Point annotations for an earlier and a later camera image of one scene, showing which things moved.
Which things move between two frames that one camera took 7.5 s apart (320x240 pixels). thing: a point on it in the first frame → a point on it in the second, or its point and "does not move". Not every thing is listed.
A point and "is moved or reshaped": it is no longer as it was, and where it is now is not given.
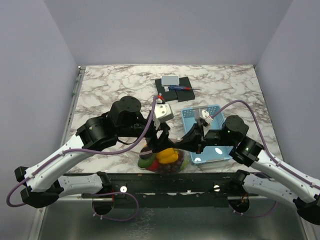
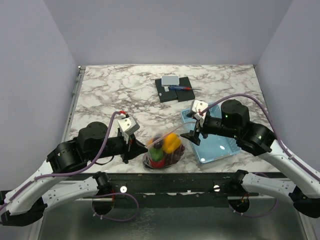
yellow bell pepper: x=167 y=155 is moved or reshaped
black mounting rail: x=172 y=190 does not move
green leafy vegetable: x=144 y=163 is moved or reshaped
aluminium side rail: x=73 y=104 does not move
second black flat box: x=184 y=95 does not move
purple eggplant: x=145 y=153 is moved or reshaped
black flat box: x=170 y=96 does not move
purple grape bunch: x=170 y=168 → x=172 y=158
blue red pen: x=179 y=87 does not move
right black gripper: x=193 y=140 → x=193 y=136
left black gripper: x=164 y=142 → x=134 y=149
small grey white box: x=166 y=80 does not move
